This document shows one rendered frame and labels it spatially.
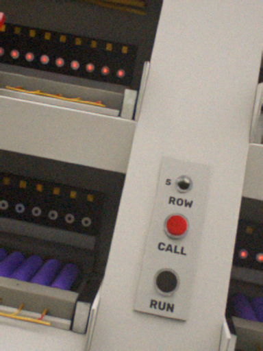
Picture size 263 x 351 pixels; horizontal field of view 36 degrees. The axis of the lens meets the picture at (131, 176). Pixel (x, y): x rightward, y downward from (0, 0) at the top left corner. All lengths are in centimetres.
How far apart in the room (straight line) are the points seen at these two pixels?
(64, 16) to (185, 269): 44
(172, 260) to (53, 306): 12
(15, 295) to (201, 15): 30
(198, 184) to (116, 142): 8
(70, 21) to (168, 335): 46
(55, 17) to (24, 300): 42
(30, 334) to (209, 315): 14
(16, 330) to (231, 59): 29
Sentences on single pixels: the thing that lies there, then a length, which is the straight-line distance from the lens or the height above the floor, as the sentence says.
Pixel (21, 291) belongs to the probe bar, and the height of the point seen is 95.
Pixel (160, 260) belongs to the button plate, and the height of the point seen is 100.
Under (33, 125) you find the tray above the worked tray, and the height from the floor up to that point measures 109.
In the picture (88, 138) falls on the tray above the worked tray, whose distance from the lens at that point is 35.
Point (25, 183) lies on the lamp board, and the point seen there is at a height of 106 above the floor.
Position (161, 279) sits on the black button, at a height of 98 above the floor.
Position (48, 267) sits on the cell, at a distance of 44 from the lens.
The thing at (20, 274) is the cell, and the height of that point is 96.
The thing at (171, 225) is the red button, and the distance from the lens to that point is 32.
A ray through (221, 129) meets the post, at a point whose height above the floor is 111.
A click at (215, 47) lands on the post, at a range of 38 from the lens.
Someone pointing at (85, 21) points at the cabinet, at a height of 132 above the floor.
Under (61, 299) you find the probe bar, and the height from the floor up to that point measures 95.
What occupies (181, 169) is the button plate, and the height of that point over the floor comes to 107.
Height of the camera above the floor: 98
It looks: 13 degrees up
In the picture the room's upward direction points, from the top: 12 degrees clockwise
